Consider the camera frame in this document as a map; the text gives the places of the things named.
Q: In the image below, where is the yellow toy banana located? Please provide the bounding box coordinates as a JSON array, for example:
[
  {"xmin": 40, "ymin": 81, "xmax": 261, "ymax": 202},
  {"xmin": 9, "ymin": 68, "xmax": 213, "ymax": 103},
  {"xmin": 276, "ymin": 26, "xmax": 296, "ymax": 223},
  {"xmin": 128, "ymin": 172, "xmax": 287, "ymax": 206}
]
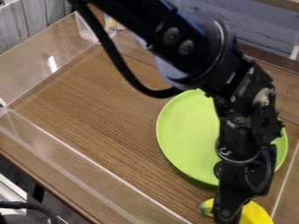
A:
[{"xmin": 200, "ymin": 199, "xmax": 275, "ymax": 224}]

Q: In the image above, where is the clear acrylic front wall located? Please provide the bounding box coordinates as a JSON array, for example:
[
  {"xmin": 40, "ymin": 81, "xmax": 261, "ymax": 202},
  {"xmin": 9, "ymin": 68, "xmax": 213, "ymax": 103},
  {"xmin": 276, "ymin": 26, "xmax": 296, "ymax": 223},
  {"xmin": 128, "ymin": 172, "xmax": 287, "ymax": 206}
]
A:
[{"xmin": 0, "ymin": 100, "xmax": 191, "ymax": 224}]

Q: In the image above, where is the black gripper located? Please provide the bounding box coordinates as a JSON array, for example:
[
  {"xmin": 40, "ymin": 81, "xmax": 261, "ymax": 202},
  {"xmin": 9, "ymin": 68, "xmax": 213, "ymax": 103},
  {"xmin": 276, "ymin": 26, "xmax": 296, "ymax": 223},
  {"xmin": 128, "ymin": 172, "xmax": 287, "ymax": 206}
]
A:
[{"xmin": 209, "ymin": 143, "xmax": 277, "ymax": 224}]

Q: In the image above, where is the clear acrylic corner bracket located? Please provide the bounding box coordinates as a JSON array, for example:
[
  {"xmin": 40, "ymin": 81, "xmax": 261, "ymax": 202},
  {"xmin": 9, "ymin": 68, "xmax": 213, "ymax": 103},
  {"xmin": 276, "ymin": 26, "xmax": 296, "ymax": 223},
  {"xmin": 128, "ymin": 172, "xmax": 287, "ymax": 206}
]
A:
[{"xmin": 75, "ymin": 12, "xmax": 117, "ymax": 45}]

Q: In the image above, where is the green plate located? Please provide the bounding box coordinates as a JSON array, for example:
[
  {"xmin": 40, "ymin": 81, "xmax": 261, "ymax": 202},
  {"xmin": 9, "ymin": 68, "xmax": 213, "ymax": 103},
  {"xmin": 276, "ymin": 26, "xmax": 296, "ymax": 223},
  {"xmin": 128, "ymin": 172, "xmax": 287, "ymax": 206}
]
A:
[{"xmin": 155, "ymin": 88, "xmax": 289, "ymax": 186}]

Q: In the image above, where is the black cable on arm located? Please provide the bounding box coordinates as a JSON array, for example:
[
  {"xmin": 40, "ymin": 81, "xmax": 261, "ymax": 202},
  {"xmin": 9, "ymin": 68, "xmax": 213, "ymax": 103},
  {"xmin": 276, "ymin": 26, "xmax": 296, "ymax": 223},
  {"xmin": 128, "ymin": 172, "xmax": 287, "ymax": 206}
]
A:
[{"xmin": 69, "ymin": 0, "xmax": 184, "ymax": 100}]

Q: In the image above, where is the black floor cable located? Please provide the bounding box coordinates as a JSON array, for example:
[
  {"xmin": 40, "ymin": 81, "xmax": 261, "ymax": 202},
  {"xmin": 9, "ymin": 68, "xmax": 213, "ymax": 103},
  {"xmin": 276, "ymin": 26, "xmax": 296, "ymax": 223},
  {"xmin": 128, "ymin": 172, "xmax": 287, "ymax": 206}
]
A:
[{"xmin": 0, "ymin": 200, "xmax": 60, "ymax": 224}]

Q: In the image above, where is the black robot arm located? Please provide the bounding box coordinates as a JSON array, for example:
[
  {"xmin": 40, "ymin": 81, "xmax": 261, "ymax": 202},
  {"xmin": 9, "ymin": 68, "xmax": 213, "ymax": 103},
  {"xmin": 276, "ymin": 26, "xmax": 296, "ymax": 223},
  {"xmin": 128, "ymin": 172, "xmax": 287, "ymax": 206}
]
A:
[{"xmin": 68, "ymin": 0, "xmax": 284, "ymax": 224}]

